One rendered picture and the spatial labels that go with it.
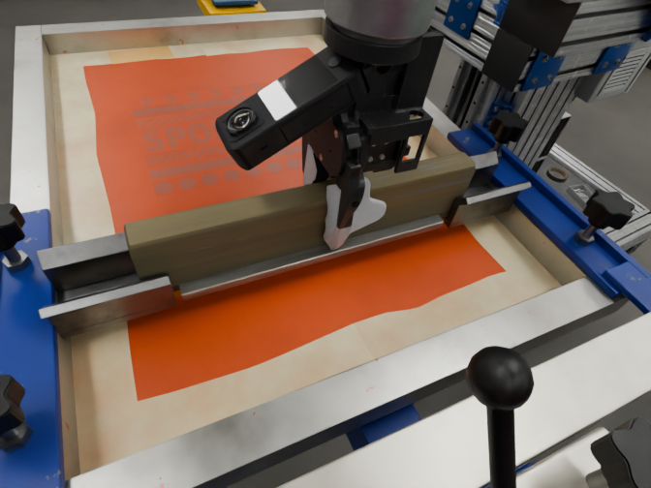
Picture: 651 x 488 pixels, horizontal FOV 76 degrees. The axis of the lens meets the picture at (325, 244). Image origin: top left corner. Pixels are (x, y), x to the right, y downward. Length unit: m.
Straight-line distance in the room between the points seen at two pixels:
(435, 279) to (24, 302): 0.40
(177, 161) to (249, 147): 0.30
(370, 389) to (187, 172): 0.37
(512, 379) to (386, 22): 0.22
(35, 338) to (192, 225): 0.15
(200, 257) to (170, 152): 0.27
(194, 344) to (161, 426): 0.08
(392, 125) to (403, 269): 0.20
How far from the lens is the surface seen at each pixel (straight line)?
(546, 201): 0.59
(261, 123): 0.32
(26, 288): 0.45
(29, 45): 0.87
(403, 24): 0.30
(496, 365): 0.20
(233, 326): 0.43
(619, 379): 0.40
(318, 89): 0.32
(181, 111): 0.71
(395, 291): 0.47
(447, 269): 0.51
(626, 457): 0.26
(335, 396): 0.36
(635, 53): 1.53
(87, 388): 0.43
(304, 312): 0.44
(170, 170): 0.60
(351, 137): 0.33
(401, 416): 0.44
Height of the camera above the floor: 1.32
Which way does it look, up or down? 48 degrees down
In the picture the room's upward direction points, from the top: 9 degrees clockwise
